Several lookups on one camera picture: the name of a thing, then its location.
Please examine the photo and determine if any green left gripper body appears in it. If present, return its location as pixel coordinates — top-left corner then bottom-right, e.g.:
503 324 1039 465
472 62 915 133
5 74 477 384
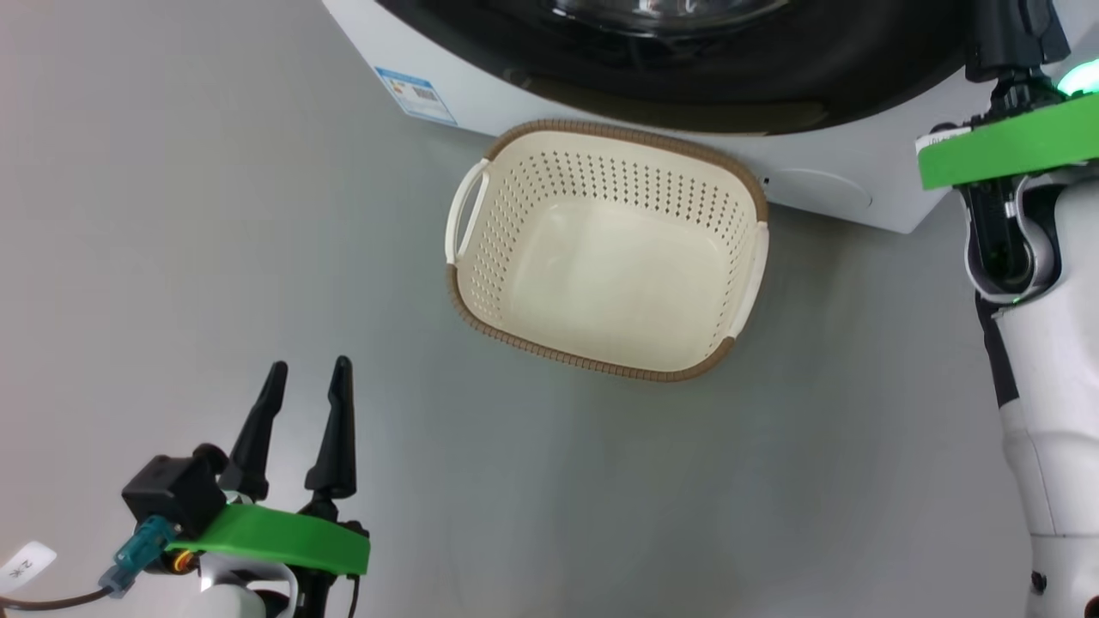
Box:
166 498 372 576

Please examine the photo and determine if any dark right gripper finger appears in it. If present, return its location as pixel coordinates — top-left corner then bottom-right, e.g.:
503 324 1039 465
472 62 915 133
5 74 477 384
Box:
966 0 1023 82
1022 0 1072 80

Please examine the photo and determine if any cream perforated laundry basket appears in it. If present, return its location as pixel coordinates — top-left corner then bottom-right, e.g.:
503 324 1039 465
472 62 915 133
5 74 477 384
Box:
444 119 771 384

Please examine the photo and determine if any white cable label tag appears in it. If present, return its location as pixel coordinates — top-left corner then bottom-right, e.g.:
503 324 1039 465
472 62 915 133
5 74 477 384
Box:
0 541 58 595

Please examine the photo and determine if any teal left cable connector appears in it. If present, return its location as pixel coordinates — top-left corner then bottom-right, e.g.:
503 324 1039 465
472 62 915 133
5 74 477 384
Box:
98 515 177 599

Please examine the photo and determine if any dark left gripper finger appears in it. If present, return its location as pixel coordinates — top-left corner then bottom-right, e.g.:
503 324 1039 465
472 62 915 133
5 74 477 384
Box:
218 361 289 504
304 356 358 501

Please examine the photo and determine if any black round glass washer door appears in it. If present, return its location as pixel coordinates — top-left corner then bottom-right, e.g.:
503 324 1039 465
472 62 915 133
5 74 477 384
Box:
375 0 975 136

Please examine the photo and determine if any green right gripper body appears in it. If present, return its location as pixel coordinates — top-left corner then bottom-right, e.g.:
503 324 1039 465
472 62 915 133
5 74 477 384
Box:
915 82 1099 191

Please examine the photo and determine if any white front-load washing machine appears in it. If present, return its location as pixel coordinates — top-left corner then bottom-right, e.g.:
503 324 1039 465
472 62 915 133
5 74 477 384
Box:
322 0 1099 234

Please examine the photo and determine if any blue energy label sticker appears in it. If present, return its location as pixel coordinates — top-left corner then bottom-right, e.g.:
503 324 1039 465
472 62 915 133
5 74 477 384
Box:
374 67 458 127

